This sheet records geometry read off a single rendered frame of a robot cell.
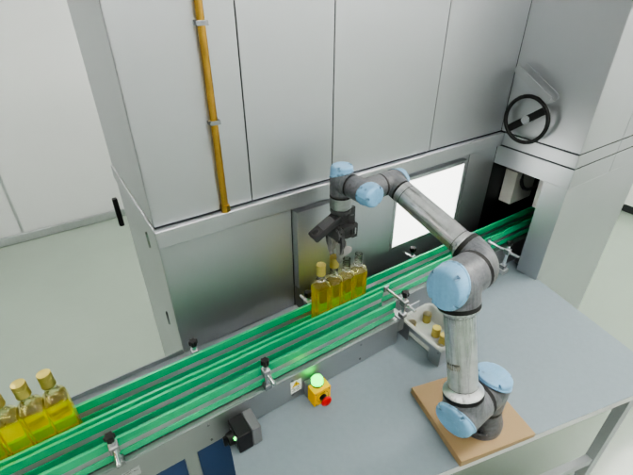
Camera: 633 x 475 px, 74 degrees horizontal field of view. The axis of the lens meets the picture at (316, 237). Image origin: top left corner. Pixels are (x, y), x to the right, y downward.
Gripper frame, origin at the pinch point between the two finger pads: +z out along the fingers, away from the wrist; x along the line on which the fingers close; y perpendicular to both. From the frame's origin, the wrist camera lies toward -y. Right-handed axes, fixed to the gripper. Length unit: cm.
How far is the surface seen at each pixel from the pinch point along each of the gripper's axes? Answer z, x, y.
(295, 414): 42, -20, -31
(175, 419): 24, -13, -67
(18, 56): -35, 311, -69
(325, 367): 33.1, -15.3, -14.5
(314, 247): 1.5, 11.9, -0.8
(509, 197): 13, 8, 119
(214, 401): 25, -13, -55
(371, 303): 23.7, -6.1, 14.2
